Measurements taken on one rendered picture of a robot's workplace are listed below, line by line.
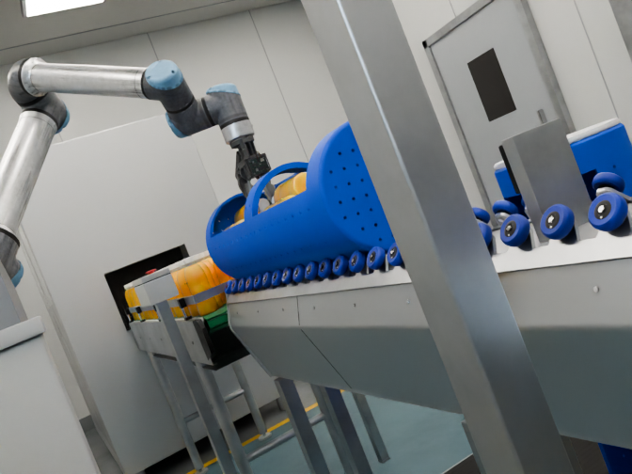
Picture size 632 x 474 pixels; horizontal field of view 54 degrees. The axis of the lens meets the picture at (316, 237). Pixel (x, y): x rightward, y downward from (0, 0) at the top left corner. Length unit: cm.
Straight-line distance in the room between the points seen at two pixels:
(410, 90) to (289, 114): 626
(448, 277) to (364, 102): 18
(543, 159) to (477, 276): 36
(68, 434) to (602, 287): 116
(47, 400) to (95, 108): 505
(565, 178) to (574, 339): 24
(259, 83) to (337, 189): 567
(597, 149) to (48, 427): 131
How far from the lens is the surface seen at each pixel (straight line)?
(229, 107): 182
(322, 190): 119
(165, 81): 174
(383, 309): 118
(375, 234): 123
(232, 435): 249
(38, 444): 154
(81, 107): 639
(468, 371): 62
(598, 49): 496
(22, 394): 153
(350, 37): 59
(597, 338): 82
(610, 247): 77
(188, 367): 224
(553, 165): 94
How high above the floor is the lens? 108
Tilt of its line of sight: 2 degrees down
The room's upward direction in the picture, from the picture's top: 22 degrees counter-clockwise
